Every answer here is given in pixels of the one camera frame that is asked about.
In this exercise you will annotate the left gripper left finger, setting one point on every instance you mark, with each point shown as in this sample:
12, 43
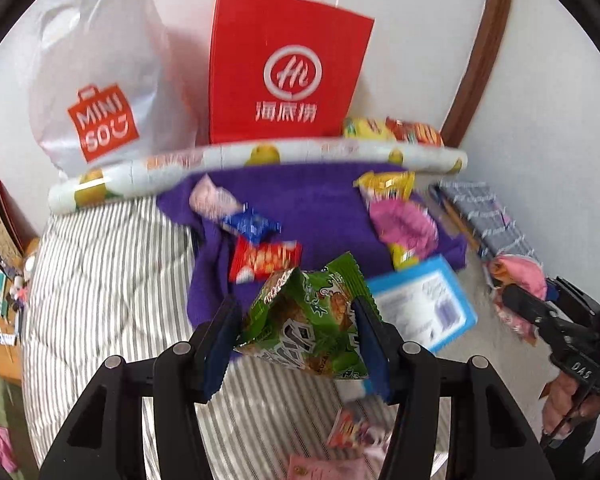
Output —
213, 343

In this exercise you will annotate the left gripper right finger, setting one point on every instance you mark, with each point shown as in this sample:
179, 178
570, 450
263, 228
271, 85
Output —
379, 346

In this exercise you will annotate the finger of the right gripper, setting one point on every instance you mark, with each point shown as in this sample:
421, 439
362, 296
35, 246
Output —
532, 309

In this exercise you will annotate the green snack packet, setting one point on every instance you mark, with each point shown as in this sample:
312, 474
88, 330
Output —
304, 320

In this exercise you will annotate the pink Lotso candy packet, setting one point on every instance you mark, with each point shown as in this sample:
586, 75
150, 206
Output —
352, 431

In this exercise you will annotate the red snack packet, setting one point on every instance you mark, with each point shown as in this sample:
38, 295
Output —
257, 262

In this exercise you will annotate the magenta snack packet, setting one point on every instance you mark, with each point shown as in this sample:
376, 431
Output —
407, 229

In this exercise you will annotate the blue snack packet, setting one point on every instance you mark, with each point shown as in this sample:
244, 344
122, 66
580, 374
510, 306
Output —
251, 225

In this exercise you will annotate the pale pink snack packet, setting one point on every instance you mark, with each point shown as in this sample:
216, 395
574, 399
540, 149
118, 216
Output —
213, 202

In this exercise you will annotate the yellow snack packet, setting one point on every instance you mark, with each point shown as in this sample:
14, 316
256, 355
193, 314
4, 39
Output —
376, 186

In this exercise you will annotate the person's right hand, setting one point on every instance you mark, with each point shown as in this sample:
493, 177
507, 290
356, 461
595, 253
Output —
559, 405

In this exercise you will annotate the blue tissue box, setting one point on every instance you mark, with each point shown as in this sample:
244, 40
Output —
425, 303

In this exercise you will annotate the grey checked fabric bundle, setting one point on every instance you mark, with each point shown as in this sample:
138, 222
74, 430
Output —
487, 220

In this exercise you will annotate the striped quilted mattress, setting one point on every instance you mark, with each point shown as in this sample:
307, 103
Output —
114, 280

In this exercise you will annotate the rolled fruit-print mat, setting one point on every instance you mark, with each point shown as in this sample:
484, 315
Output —
155, 174

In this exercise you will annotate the orange chips bag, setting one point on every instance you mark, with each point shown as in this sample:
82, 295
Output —
414, 132

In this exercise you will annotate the yellow chips bag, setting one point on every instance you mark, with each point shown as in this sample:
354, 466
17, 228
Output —
367, 129

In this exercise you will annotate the wooden bedside table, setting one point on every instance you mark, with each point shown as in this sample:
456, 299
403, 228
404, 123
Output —
2, 339

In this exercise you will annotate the white Miniso plastic bag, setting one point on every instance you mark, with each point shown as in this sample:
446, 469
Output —
102, 84

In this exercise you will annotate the red Haidilao paper bag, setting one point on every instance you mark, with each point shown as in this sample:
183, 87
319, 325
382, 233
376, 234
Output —
283, 69

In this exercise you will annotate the brown wooden door frame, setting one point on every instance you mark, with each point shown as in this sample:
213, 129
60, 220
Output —
478, 71

